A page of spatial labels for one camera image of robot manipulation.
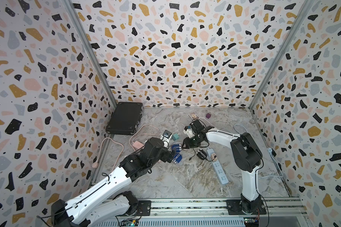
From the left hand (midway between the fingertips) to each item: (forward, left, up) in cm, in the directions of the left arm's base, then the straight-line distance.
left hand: (169, 143), depth 74 cm
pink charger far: (-1, -26, -15) cm, 30 cm away
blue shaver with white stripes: (+10, -4, -20) cm, 23 cm away
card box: (+38, -18, -21) cm, 47 cm away
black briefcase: (+32, +35, -17) cm, 51 cm away
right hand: (+10, -9, -20) cm, 24 cm away
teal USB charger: (+18, -3, -20) cm, 27 cm away
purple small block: (+40, -30, -23) cm, 55 cm away
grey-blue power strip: (-6, -29, -20) cm, 36 cm away
